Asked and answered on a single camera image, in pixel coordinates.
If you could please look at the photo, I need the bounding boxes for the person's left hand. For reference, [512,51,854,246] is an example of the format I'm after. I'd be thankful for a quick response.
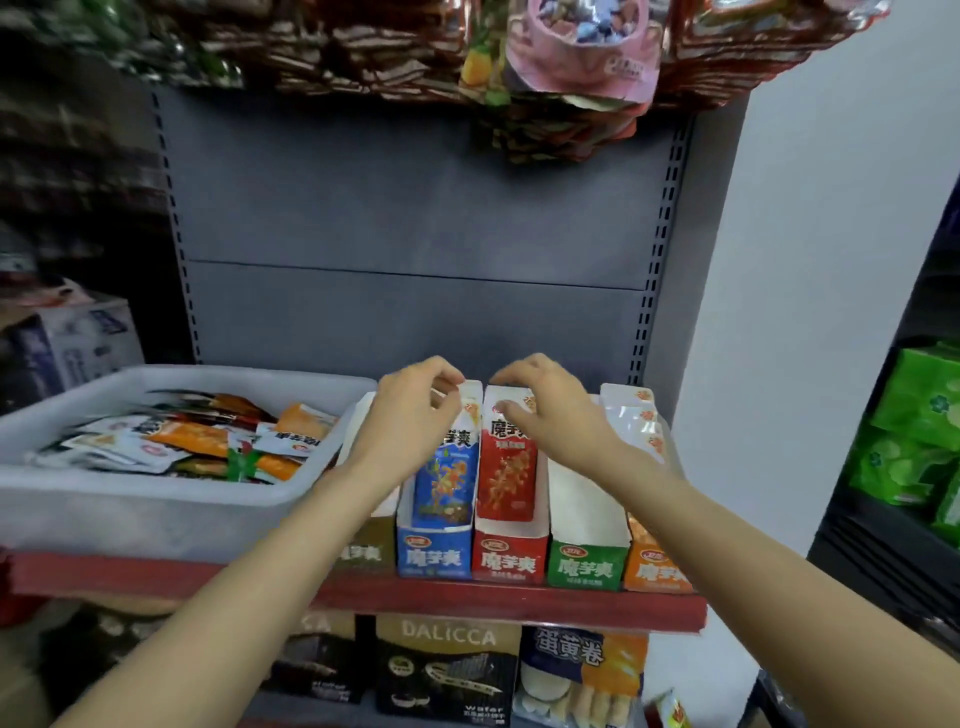
[348,355,467,485]

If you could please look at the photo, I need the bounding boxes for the person's right hand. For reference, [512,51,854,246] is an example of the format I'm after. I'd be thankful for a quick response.
[490,354,620,479]

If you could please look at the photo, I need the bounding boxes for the blue snack packets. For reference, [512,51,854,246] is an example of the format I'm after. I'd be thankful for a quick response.
[414,379,486,527]

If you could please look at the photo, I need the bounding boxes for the red snack packets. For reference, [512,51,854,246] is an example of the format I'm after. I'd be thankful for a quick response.
[477,385,540,524]

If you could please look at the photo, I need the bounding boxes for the orange snack packets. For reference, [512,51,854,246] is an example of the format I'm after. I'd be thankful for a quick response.
[600,382,672,467]

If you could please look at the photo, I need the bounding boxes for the gold display box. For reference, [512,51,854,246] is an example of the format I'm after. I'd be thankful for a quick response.
[333,393,404,575]

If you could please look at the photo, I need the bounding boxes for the blue display box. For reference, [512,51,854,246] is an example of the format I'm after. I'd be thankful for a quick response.
[396,510,479,581]

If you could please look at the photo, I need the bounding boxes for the green display box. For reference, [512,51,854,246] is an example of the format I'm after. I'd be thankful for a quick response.
[546,450,632,593]

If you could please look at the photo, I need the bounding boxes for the red display box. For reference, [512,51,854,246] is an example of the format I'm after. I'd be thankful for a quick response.
[471,502,552,585]

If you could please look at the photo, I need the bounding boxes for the orange display box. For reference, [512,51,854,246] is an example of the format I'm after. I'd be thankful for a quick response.
[622,510,695,594]

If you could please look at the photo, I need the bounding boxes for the pile of snack packets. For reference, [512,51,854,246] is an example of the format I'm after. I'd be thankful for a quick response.
[30,390,339,485]

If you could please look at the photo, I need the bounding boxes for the white plastic bin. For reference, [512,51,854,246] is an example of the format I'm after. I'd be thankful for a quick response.
[0,366,380,564]

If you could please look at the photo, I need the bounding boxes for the person's right forearm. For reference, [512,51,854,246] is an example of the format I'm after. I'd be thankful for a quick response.
[592,442,960,728]

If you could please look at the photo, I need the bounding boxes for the person's left forearm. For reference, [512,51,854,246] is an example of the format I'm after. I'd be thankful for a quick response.
[52,457,399,728]

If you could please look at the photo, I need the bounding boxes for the yellow snack packets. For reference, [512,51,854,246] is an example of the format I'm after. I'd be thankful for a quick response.
[648,690,692,728]

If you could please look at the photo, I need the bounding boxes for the white blue carton box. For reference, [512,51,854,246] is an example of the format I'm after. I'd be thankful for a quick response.
[0,280,147,414]

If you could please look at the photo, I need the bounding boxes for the orange-edged clear candy bag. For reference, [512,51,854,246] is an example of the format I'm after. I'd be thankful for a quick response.
[660,0,894,107]

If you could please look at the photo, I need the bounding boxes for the yellow blue biscuit carton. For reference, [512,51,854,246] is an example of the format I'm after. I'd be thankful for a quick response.
[514,625,651,728]

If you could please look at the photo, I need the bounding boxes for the stack of green packs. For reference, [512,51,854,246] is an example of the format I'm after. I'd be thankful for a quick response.
[843,342,960,545]

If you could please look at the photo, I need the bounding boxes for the hanging pink candy bag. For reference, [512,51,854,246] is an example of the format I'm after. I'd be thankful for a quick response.
[502,0,666,107]

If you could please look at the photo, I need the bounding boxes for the row of hanging brown bags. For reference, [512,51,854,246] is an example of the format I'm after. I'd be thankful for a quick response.
[150,0,497,104]

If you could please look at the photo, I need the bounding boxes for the dark rack of bottled water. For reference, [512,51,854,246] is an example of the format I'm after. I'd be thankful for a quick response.
[0,75,167,287]

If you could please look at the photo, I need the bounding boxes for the row of hanging green bags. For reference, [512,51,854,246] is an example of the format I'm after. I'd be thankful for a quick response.
[0,0,242,84]

